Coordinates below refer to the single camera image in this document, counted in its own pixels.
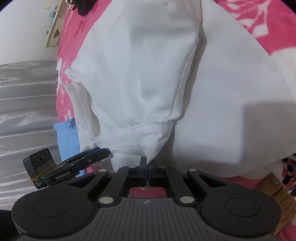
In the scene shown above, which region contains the black cloth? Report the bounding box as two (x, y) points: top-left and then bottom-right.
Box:
(66, 0), (97, 16)

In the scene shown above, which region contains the pink floral blanket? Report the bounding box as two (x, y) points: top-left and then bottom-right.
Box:
(54, 0), (296, 241)

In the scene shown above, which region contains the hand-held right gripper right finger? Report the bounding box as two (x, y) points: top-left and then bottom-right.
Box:
(149, 162), (228, 204)

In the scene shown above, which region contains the white sweatshirt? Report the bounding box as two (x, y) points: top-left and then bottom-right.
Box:
(65, 0), (296, 183)

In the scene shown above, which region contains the cream nightstand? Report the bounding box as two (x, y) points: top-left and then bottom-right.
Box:
(44, 0), (70, 49)

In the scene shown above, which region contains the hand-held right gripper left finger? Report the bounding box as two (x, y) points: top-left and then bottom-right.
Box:
(68, 157), (148, 204)

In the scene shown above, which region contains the grey satin curtain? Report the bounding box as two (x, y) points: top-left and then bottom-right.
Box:
(0, 59), (60, 204)

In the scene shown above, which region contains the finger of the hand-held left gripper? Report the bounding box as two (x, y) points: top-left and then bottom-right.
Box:
(61, 148), (102, 165)
(67, 149), (110, 171)

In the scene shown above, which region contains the light blue cloth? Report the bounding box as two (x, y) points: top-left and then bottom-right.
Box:
(53, 117), (81, 163)

